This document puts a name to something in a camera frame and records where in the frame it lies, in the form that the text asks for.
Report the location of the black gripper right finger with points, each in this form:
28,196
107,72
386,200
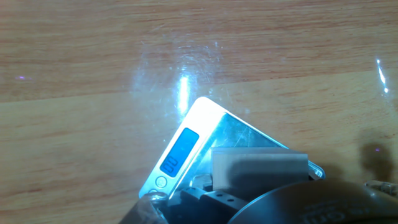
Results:
317,202

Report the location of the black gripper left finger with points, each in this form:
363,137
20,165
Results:
199,205

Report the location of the silver digital pocket scale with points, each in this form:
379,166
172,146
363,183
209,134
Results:
199,140

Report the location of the glossy wood grain mat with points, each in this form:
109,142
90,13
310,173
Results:
77,124

